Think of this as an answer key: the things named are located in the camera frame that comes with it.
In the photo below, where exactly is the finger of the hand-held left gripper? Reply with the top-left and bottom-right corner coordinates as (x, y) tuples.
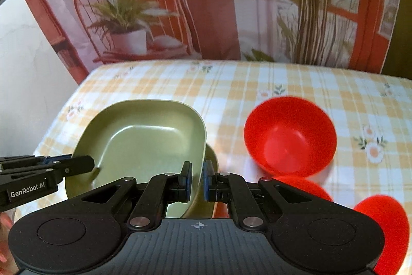
(0, 154), (73, 170)
(0, 156), (96, 186)

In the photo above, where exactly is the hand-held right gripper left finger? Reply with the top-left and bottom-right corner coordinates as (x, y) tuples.
(70, 161), (194, 230)

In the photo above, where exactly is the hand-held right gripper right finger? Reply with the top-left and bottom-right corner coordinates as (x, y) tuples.
(203, 160), (333, 230)

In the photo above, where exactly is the green square plate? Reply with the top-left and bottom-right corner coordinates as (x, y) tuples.
(65, 100), (207, 219)
(202, 144), (222, 219)

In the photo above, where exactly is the person's left hand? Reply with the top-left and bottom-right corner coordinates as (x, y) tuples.
(0, 212), (15, 264)

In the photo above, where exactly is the red plastic bowl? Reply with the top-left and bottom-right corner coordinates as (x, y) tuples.
(273, 176), (334, 202)
(244, 96), (337, 177)
(353, 195), (410, 275)

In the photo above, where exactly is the printed backdrop cloth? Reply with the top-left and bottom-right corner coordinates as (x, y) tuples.
(0, 0), (404, 84)

